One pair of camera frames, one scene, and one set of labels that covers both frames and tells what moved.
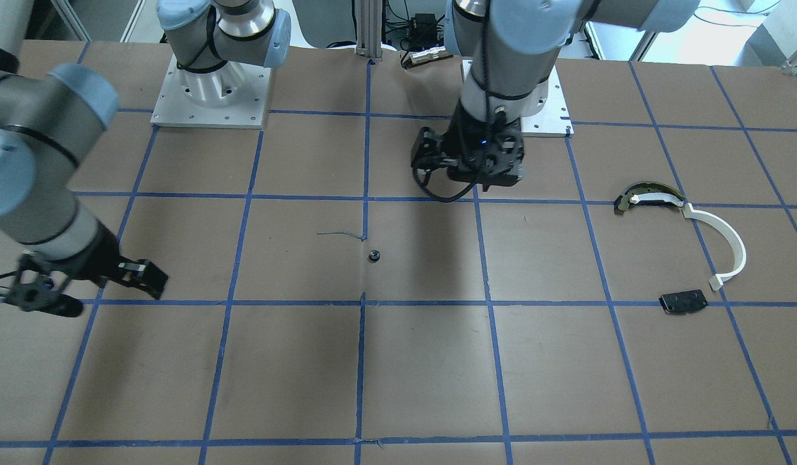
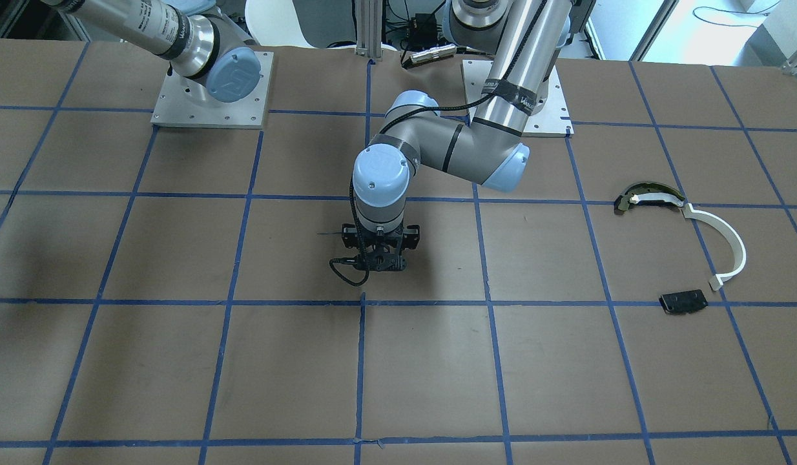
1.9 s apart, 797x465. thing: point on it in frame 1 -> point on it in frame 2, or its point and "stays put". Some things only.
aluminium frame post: x=369 y=28 stays put
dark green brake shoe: x=647 y=191 stays put
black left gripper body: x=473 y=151 -> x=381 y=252
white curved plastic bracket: x=717 y=282 stays put
